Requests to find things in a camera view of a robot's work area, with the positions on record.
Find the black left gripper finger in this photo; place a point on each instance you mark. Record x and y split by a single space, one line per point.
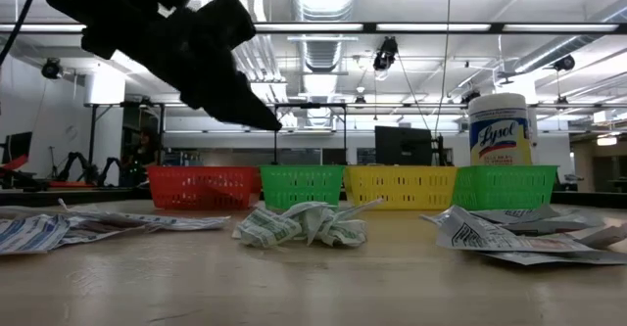
235 118
250 103

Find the green plastic basket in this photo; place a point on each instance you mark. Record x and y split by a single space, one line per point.
504 189
301 186

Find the black background robot arm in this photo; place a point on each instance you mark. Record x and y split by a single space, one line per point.
110 169
73 164

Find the black table edge rail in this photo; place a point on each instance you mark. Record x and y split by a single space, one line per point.
73 198

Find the black overhead frame beam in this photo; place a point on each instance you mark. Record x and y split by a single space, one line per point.
370 27

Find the Lysol wipes canister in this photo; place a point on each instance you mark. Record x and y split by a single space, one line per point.
499 135

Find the yellow plastic basket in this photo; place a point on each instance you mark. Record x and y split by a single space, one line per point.
401 189

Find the black hanging lamp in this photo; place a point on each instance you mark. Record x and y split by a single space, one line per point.
471 97

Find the black background workstation frame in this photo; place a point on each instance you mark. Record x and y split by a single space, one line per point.
91 140

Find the red flat object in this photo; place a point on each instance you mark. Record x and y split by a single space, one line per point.
14 163

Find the silver ventilation duct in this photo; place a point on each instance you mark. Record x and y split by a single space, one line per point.
321 54

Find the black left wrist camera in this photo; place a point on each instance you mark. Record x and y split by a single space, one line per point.
227 20

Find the orange strip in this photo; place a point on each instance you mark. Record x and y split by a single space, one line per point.
66 184

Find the black computer monitor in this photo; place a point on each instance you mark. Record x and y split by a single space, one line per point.
401 145
17 147

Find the red plastic basket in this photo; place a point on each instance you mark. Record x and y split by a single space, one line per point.
196 189

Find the black hanging camera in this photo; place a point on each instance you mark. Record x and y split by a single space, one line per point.
51 69
387 52
564 63

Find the person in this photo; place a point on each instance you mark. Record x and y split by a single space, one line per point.
144 154

